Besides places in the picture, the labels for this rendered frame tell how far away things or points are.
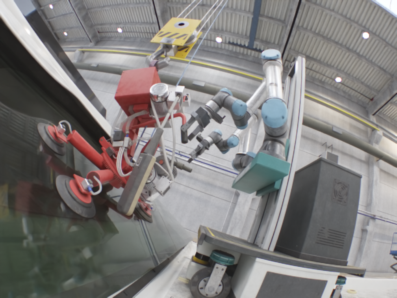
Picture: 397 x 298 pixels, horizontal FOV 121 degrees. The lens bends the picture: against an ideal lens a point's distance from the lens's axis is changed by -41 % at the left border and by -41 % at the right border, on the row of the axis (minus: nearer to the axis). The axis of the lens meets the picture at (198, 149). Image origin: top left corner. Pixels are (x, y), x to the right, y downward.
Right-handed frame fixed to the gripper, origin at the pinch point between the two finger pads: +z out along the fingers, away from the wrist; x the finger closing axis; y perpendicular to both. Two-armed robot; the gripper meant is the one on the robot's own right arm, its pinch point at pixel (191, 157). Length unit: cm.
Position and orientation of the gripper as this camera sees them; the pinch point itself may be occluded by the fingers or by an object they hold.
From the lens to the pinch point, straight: 134.2
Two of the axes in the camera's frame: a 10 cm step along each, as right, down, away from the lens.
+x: -1.7, 4.1, 8.9
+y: 7.1, 6.8, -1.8
